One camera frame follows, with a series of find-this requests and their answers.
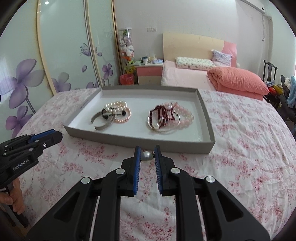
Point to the folded coral pink duvet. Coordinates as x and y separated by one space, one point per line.
237 81

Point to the blue fluffy robe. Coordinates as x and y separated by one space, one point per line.
292 95

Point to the beige and pink headboard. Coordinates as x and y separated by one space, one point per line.
195 46

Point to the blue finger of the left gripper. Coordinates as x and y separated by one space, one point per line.
50 140
33 138

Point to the white wall socket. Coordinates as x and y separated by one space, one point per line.
151 29

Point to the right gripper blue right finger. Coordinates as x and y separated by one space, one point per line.
158 165

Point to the pink mattress sheet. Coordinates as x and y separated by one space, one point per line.
188 78

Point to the floral white pillow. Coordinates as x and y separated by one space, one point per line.
194 63

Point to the purple patterned small pillow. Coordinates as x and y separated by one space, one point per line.
221 59

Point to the sliding wardrobe with purple flowers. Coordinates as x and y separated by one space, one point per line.
49 47

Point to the plush toy display tube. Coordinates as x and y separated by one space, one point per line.
126 50

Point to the grey shallow jewelry tray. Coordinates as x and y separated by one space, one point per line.
197 138

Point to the red lined waste basket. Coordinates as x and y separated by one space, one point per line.
127 79

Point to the dark wooden chair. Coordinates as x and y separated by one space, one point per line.
269 72

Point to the thin silver hoop bangle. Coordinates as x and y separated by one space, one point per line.
163 124

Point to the pink bedside nightstand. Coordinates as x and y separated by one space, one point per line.
150 74

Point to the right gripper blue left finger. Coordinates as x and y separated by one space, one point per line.
136 170

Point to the person's left hand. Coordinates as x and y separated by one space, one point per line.
15 198

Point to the silver cuff bangle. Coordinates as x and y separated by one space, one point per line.
102 120

